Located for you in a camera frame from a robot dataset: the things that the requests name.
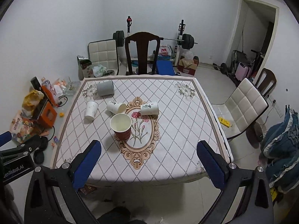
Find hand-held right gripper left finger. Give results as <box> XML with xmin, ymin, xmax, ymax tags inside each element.
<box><xmin>24</xmin><ymin>140</ymin><xmax>102</xmax><ymax>224</ymax></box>

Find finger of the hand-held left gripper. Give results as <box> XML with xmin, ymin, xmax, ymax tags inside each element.
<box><xmin>0</xmin><ymin>131</ymin><xmax>13</xmax><ymax>154</ymax></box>
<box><xmin>5</xmin><ymin>134</ymin><xmax>42</xmax><ymax>155</ymax></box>

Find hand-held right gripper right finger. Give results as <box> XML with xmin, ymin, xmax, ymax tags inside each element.
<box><xmin>197</xmin><ymin>140</ymin><xmax>274</xmax><ymax>224</ymax></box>

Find white dotted paper cup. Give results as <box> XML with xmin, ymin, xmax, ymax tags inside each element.
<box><xmin>84</xmin><ymin>100</ymin><xmax>99</xmax><ymax>121</ymax></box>

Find plain white paper cup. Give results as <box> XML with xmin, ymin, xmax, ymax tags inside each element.
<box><xmin>107</xmin><ymin>100</ymin><xmax>127</xmax><ymax>116</ymax></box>

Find grey cup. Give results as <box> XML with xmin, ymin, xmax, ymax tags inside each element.
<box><xmin>96</xmin><ymin>80</ymin><xmax>115</xmax><ymax>97</ymax></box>

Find white cup with green print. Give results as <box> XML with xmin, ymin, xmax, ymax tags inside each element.
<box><xmin>140</xmin><ymin>101</ymin><xmax>159</xmax><ymax>116</ymax></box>

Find red paper cup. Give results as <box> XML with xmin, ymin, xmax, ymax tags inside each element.
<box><xmin>110</xmin><ymin>113</ymin><xmax>132</xmax><ymax>141</ymax></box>

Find black headphones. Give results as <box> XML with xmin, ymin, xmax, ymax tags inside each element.
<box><xmin>33</xmin><ymin>136</ymin><xmax>49</xmax><ymax>165</ymax></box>

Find colourful snack packet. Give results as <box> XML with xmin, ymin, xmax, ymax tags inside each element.
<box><xmin>10</xmin><ymin>111</ymin><xmax>35</xmax><ymax>144</ymax></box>

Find dark booklet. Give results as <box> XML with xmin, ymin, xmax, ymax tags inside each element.
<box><xmin>78</xmin><ymin>184</ymin><xmax>97</xmax><ymax>195</ymax></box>

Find orange box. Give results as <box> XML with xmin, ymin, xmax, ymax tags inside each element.
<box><xmin>35</xmin><ymin>98</ymin><xmax>58</xmax><ymax>128</ymax></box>

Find yellow plastic bag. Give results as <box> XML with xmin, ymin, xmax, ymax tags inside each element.
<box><xmin>22</xmin><ymin>90</ymin><xmax>45</xmax><ymax>119</ymax></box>

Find floral printed table mat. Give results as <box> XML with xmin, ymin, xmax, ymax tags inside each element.
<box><xmin>51</xmin><ymin>77</ymin><xmax>234</xmax><ymax>183</ymax></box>

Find orange bottle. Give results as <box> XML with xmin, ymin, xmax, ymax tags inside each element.
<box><xmin>41</xmin><ymin>77</ymin><xmax>58</xmax><ymax>106</ymax></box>

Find white padded chair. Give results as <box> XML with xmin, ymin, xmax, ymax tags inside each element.
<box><xmin>88</xmin><ymin>39</ymin><xmax>120</xmax><ymax>76</ymax></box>
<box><xmin>211</xmin><ymin>78</ymin><xmax>269</xmax><ymax>140</ymax></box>

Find glass ashtray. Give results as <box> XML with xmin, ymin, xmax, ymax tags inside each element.
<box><xmin>63</xmin><ymin>76</ymin><xmax>81</xmax><ymax>96</ymax></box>

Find blue denim clothes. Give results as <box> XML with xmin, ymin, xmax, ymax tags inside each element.
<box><xmin>261</xmin><ymin>105</ymin><xmax>299</xmax><ymax>188</ymax></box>

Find white power strip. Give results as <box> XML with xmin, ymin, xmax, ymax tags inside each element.
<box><xmin>271</xmin><ymin>99</ymin><xmax>284</xmax><ymax>117</ymax></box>

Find green and white plastic bag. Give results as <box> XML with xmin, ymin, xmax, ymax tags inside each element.
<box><xmin>93</xmin><ymin>65</ymin><xmax>107</xmax><ymax>78</ymax></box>

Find silver gift bag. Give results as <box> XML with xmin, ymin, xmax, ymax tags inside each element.
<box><xmin>77</xmin><ymin>55</ymin><xmax>94</xmax><ymax>79</ymax></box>

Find pink suitcase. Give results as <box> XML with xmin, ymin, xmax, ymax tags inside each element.
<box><xmin>235</xmin><ymin>62</ymin><xmax>253</xmax><ymax>82</ymax></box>

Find cardboard box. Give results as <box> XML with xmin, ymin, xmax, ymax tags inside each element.
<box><xmin>178</xmin><ymin>56</ymin><xmax>199</xmax><ymax>75</ymax></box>

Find dark wooden chair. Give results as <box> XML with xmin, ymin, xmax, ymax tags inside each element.
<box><xmin>124</xmin><ymin>32</ymin><xmax>161</xmax><ymax>75</ymax></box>
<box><xmin>253</xmin><ymin>68</ymin><xmax>277</xmax><ymax>98</ymax></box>

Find blue bench pad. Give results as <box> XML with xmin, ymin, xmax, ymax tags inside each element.
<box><xmin>156</xmin><ymin>61</ymin><xmax>176</xmax><ymax>76</ymax></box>

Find folded black cart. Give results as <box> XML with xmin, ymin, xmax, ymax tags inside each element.
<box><xmin>231</xmin><ymin>50</ymin><xmax>249</xmax><ymax>73</ymax></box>

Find black scooter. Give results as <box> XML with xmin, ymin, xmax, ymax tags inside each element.
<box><xmin>248</xmin><ymin>49</ymin><xmax>264</xmax><ymax>75</ymax></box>

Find red and white plastic bag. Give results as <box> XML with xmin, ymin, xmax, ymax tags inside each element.
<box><xmin>159</xmin><ymin>45</ymin><xmax>172</xmax><ymax>57</ymax></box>

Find black barbell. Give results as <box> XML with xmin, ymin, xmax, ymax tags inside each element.
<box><xmin>113</xmin><ymin>30</ymin><xmax>198</xmax><ymax>50</ymax></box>

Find white barbell rack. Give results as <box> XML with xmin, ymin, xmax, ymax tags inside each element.
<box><xmin>125</xmin><ymin>16</ymin><xmax>187</xmax><ymax>66</ymax></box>

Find doorway frame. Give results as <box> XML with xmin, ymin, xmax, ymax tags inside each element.
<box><xmin>225</xmin><ymin>0</ymin><xmax>280</xmax><ymax>80</ymax></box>

